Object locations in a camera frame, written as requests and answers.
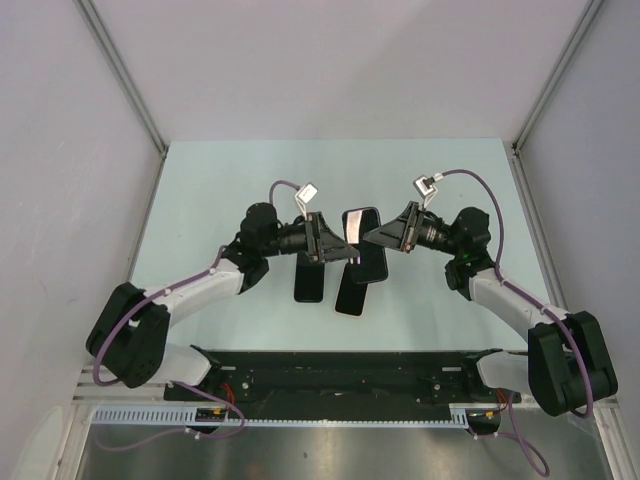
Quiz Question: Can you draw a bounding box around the purple-edged phone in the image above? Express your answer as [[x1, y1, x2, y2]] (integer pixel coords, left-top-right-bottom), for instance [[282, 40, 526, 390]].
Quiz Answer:
[[342, 206, 389, 284]]

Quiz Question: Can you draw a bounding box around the large black phone case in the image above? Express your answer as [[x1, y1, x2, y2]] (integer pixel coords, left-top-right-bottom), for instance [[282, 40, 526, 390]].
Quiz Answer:
[[340, 205, 390, 286]]

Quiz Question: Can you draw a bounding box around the white-edged black phone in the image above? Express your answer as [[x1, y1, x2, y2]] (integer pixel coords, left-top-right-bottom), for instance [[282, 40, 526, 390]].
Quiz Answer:
[[295, 262, 325, 300]]

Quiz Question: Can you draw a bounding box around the teal-edged phone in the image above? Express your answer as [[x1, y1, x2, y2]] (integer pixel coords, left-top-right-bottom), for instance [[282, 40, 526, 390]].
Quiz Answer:
[[335, 263, 369, 314]]

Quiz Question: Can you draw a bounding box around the beige phone case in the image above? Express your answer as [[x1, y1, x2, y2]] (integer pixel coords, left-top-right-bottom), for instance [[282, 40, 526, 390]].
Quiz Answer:
[[333, 262, 370, 317]]

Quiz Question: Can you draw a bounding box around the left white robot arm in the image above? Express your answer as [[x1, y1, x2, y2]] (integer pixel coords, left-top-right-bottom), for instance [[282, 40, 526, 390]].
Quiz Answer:
[[86, 203, 359, 389]]

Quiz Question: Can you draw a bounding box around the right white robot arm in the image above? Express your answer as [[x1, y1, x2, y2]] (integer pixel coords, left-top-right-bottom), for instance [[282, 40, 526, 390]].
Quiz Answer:
[[364, 202, 618, 416]]

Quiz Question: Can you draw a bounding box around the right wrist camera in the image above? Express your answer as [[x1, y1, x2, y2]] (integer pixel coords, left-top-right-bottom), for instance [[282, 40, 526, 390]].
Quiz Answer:
[[413, 173, 444, 211]]

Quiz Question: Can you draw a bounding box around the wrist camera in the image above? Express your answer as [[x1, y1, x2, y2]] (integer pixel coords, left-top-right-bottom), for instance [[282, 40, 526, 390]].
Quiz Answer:
[[294, 182, 318, 219], [413, 173, 444, 211]]

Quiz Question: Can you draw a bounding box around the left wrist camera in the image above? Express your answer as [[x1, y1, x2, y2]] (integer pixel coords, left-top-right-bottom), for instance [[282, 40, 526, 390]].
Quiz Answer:
[[294, 182, 318, 219]]

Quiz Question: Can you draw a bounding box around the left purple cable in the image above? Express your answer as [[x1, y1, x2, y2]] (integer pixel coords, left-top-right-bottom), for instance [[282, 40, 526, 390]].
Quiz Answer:
[[92, 179, 306, 452]]

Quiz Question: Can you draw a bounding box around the slotted cable duct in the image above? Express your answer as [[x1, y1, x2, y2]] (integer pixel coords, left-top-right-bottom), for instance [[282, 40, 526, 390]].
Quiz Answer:
[[93, 403, 501, 429]]

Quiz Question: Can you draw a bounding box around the horizontal aluminium rail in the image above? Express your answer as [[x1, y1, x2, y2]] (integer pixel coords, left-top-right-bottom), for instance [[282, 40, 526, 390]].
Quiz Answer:
[[73, 366, 619, 410]]

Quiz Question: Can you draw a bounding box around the right aluminium frame post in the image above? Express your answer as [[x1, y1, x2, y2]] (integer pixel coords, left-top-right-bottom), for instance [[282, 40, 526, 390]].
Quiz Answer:
[[509, 0, 608, 152]]

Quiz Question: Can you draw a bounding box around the aluminium frame post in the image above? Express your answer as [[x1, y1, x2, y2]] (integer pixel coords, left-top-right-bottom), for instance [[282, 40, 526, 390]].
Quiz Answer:
[[509, 0, 608, 152], [73, 0, 168, 159]]

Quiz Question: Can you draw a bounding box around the left aluminium frame post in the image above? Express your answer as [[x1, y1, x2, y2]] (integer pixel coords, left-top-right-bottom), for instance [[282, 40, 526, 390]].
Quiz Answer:
[[73, 0, 168, 159]]

